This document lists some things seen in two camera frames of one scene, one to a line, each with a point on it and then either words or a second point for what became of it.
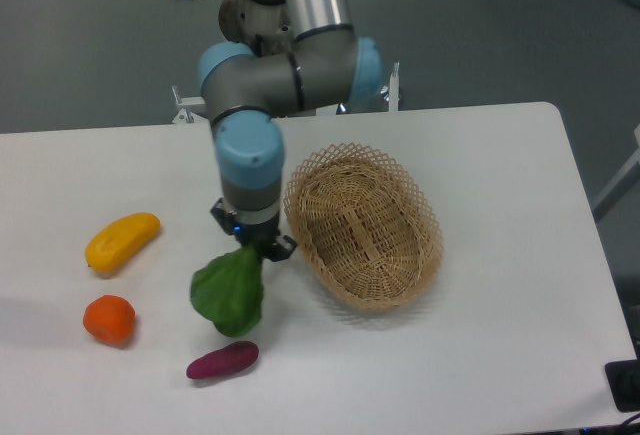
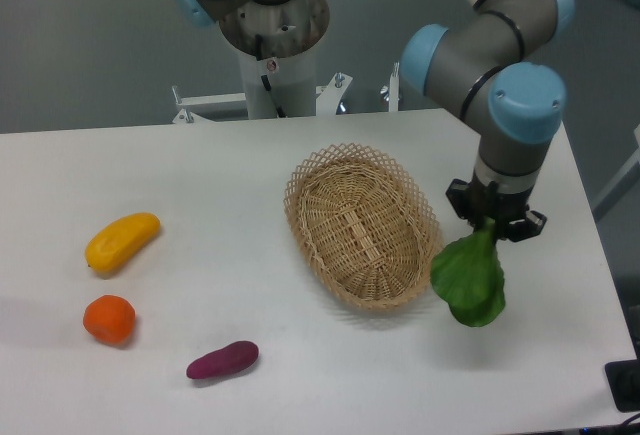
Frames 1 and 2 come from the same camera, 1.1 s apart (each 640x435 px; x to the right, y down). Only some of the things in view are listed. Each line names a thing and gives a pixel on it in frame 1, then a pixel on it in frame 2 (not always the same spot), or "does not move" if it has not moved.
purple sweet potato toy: x=231 y=358 does not move
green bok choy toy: x=228 y=289 to x=468 y=274
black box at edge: x=623 y=379 does not move
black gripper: x=261 y=235 to x=476 y=202
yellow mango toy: x=119 y=239 does not move
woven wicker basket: x=366 y=224 does not move
